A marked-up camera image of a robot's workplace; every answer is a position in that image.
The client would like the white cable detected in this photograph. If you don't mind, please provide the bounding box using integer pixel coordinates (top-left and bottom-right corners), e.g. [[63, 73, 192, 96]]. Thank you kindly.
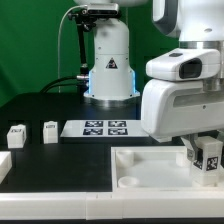
[[57, 4, 84, 94]]

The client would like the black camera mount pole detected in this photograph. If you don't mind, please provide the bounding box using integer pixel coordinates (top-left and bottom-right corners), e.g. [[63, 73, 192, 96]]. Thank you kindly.
[[68, 9, 96, 93]]

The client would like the white marker base plate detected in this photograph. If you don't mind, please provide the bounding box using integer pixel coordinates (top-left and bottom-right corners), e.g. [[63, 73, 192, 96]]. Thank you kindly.
[[61, 120, 148, 138]]

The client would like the black cable bundle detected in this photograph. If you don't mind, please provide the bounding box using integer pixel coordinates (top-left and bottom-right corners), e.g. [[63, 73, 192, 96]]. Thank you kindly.
[[39, 76, 81, 94]]

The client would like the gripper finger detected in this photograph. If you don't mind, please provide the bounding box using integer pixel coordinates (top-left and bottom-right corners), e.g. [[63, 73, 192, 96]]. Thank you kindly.
[[181, 134, 199, 162]]

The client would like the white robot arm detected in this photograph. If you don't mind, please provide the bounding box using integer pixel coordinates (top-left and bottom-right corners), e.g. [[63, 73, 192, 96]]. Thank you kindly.
[[74, 0, 224, 162]]

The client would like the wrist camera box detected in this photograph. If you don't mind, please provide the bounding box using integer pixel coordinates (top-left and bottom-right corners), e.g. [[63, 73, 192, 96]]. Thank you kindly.
[[146, 48, 221, 82]]

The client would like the white square table top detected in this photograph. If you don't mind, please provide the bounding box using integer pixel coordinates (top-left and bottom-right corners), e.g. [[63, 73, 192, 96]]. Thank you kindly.
[[111, 146, 224, 191]]

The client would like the white U-shaped obstacle fence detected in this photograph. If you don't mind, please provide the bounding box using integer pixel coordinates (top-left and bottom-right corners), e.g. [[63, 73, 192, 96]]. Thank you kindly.
[[0, 149, 224, 221]]

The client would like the rear camera bar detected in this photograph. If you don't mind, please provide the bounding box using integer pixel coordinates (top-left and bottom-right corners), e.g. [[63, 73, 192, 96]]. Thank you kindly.
[[87, 3, 119, 16]]

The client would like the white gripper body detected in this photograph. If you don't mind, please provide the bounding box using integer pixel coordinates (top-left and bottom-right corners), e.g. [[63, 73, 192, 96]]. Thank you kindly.
[[141, 79, 224, 142]]

